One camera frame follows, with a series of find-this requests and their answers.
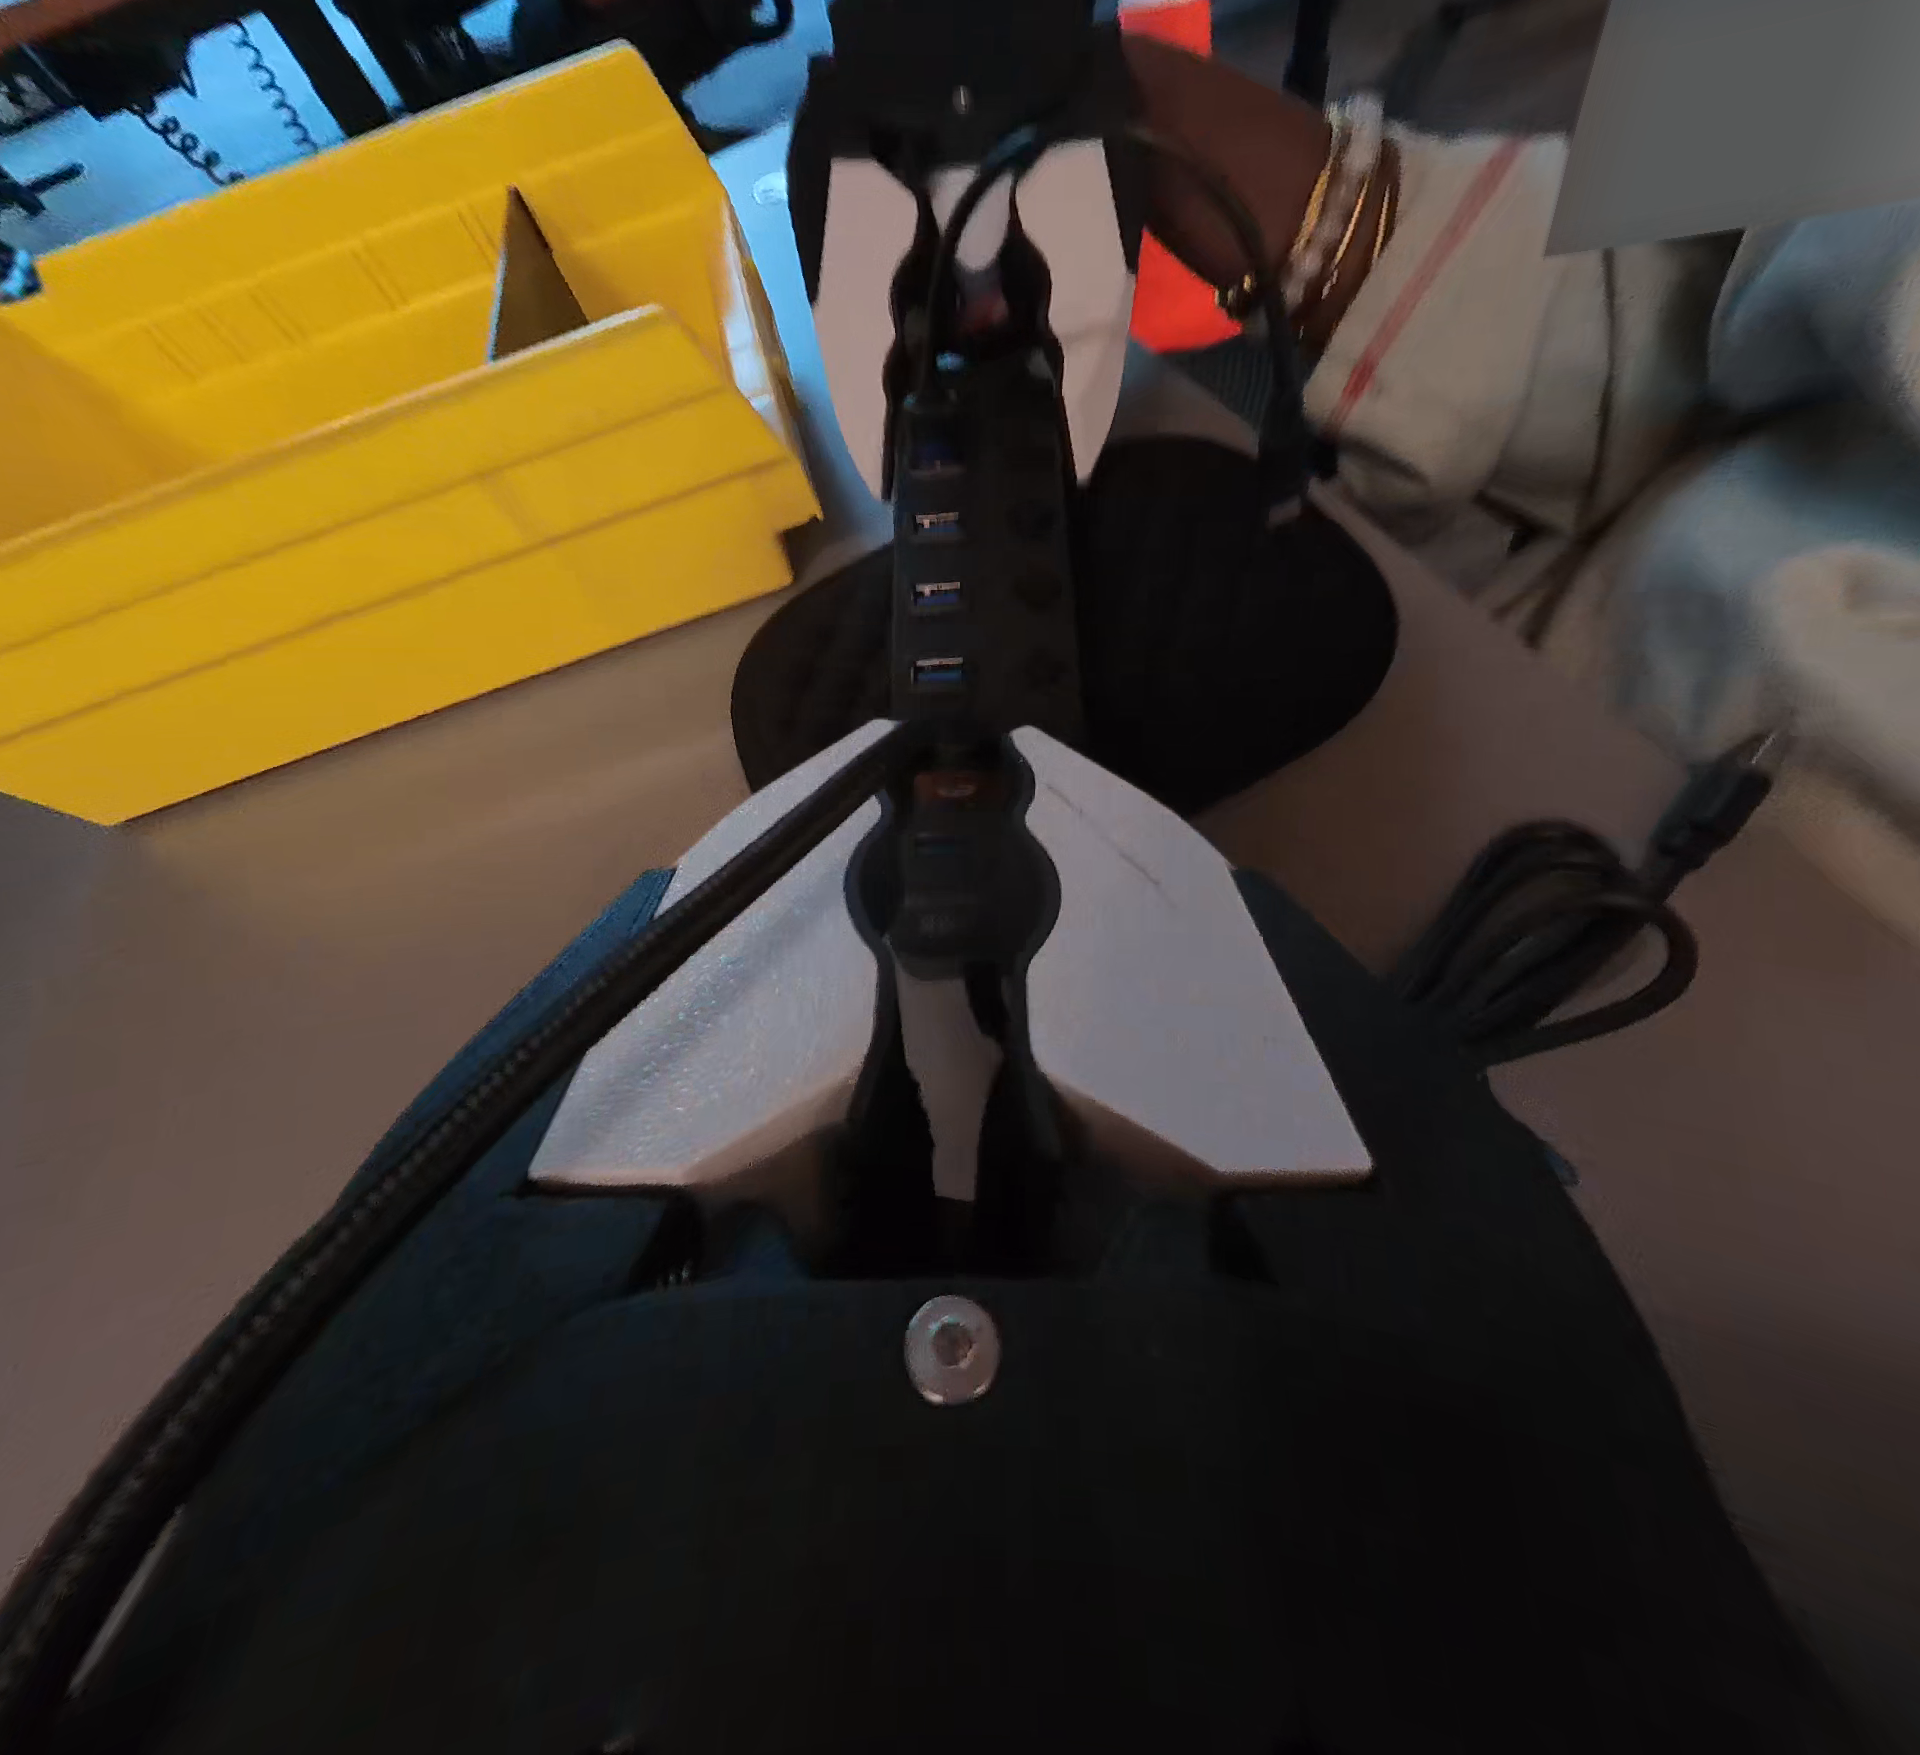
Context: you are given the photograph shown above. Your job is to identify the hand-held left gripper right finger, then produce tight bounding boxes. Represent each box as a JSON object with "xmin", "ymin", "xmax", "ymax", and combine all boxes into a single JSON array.
[{"xmin": 959, "ymin": 723, "xmax": 1374, "ymax": 1238}]

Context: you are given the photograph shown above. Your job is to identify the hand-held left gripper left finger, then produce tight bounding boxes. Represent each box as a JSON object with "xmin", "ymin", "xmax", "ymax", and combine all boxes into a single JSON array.
[{"xmin": 529, "ymin": 723, "xmax": 962, "ymax": 1238}]

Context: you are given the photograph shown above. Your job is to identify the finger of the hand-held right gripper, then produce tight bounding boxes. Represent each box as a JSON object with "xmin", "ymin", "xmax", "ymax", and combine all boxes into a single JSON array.
[
  {"xmin": 815, "ymin": 153, "xmax": 947, "ymax": 501},
  {"xmin": 1004, "ymin": 131, "xmax": 1141, "ymax": 488}
]

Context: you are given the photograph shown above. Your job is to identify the thin black usb cable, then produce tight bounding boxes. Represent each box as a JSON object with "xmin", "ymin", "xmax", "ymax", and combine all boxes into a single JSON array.
[{"xmin": 899, "ymin": 113, "xmax": 1344, "ymax": 534}]

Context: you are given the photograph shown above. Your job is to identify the black usb hub with switches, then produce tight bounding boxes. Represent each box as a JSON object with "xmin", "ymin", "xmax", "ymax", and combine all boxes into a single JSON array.
[{"xmin": 878, "ymin": 344, "xmax": 1089, "ymax": 993}]

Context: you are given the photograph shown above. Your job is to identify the black braided hub cable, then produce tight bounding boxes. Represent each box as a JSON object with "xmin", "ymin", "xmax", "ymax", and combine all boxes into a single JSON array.
[{"xmin": 0, "ymin": 721, "xmax": 924, "ymax": 1742}]

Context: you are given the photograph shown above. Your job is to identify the yellow plastic bin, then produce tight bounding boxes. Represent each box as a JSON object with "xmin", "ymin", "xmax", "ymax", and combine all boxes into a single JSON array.
[{"xmin": 0, "ymin": 41, "xmax": 825, "ymax": 827}]

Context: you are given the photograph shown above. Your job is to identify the person's right hand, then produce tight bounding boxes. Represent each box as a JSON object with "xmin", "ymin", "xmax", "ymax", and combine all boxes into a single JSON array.
[{"xmin": 1118, "ymin": 35, "xmax": 1344, "ymax": 353}]

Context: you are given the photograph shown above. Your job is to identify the person's light grey clothing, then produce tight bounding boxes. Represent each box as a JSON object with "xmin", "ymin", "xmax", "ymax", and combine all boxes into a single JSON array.
[{"xmin": 1501, "ymin": 210, "xmax": 1920, "ymax": 918}]

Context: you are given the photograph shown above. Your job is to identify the gold bracelets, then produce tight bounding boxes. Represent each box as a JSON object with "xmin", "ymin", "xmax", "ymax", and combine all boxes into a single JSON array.
[{"xmin": 1222, "ymin": 97, "xmax": 1404, "ymax": 353}]

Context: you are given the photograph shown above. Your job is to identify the coiled black usb cable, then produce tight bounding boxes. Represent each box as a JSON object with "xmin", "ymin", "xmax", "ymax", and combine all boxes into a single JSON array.
[{"xmin": 1395, "ymin": 727, "xmax": 1794, "ymax": 1073}]

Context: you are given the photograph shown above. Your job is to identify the black coiled cord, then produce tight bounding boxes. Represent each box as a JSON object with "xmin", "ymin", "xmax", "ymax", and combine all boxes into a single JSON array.
[{"xmin": 126, "ymin": 23, "xmax": 324, "ymax": 189}]

